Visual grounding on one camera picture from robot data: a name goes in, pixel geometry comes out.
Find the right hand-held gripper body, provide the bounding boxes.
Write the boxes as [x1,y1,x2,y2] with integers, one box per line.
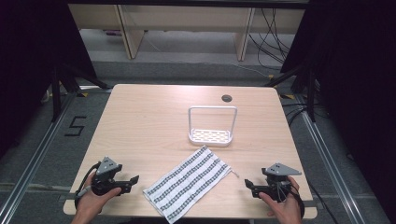
[261,161,303,203]

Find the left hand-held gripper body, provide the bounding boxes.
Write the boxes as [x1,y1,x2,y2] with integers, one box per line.
[91,156,125,197]

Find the white striped dish cloth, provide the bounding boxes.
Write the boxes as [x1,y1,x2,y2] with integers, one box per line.
[142,145,233,224]

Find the white metal rack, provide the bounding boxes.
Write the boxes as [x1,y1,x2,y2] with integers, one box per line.
[187,105,239,147]

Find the person's right hand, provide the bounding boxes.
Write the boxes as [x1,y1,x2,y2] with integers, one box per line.
[258,175,304,222]

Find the person's left hand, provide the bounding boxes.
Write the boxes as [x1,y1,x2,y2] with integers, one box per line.
[75,172,122,217]

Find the black metal stand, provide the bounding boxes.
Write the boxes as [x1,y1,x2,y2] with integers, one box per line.
[263,63,318,123]
[50,63,110,123]

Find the black curtain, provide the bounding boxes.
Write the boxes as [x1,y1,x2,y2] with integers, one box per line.
[0,0,98,158]
[279,0,396,216]

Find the beige wooden desk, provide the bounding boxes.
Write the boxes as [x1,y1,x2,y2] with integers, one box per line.
[67,3,306,62]

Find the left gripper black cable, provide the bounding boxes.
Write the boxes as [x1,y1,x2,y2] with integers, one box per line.
[74,161,103,215]

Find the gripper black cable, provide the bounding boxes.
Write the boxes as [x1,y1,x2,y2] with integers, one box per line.
[290,183,307,219]
[74,161,103,215]

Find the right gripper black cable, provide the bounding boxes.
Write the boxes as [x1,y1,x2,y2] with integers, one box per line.
[290,183,307,219]

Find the black floor cable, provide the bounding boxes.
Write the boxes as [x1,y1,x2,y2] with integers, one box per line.
[306,178,341,224]

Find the aluminium floor rail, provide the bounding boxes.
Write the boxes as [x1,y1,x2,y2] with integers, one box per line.
[0,92,77,224]
[297,96,368,224]

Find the bunch of black cables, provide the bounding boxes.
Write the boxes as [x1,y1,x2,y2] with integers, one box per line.
[247,7,297,69]

